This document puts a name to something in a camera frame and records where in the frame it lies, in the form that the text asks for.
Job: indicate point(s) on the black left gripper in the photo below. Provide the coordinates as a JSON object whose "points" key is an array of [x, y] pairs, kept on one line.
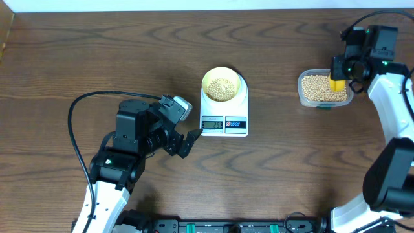
{"points": [[172, 145]]}

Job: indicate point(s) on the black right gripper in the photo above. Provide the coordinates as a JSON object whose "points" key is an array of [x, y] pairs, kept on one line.
{"points": [[336, 72]]}

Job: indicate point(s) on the yellow measuring scoop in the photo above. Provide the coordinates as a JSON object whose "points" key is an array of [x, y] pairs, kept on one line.
{"points": [[336, 85]]}

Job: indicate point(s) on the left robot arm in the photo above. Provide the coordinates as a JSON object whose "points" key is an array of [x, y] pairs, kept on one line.
{"points": [[141, 130]]}

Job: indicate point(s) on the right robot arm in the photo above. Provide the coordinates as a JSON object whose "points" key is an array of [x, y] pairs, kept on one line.
{"points": [[387, 194]]}

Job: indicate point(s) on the white digital kitchen scale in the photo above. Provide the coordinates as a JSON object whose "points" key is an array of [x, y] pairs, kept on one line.
{"points": [[226, 119]]}

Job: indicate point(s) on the soybeans in bowl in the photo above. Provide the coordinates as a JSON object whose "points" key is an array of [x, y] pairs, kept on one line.
{"points": [[221, 90]]}

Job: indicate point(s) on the yellow plastic bowl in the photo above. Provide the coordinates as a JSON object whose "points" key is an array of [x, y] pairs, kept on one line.
{"points": [[221, 72]]}

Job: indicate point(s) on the soybeans in container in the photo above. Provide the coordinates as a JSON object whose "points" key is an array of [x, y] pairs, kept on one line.
{"points": [[316, 88]]}

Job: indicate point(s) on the clear plastic container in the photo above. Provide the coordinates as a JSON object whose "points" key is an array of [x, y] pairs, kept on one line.
{"points": [[307, 103]]}

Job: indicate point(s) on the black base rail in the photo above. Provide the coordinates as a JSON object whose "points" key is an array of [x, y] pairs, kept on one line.
{"points": [[133, 221]]}

